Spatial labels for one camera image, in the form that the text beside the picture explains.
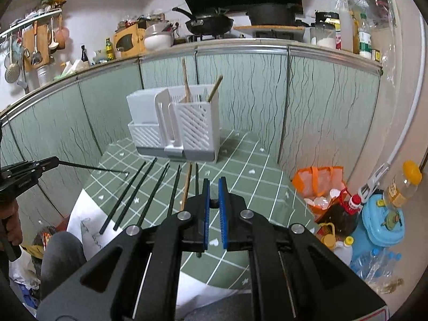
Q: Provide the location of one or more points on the white plastic utensil holder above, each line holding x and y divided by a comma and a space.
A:
166, 124

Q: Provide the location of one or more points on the yellow capped plastic jar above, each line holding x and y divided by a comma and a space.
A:
403, 186

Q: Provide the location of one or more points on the black chopstick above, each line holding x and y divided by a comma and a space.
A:
88, 167
197, 192
153, 205
174, 191
133, 195
119, 201

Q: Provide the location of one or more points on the black cooking pot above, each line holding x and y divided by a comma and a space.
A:
273, 14

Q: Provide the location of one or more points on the orange plastic bag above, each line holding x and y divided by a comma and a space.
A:
318, 186

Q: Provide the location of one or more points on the metal skimmer ladle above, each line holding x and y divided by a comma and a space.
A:
13, 69

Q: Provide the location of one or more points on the green checked tablecloth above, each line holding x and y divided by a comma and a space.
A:
250, 172

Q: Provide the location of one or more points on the black wok pan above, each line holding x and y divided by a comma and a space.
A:
213, 24

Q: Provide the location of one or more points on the yellow microwave oven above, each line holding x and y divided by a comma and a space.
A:
129, 41

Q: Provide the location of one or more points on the grey trouser leg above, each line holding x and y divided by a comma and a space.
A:
64, 255

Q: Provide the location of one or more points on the wooden cutting board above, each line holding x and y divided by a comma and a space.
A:
36, 38

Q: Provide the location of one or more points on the brown bamboo chopstick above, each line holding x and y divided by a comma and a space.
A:
188, 95
215, 88
186, 186

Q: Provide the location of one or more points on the blue plastic container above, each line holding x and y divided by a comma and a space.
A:
372, 231

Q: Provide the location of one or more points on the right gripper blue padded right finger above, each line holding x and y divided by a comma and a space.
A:
232, 226

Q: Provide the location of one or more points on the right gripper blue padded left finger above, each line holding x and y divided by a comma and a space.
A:
196, 233

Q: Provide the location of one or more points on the person's left hand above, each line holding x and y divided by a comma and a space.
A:
10, 213

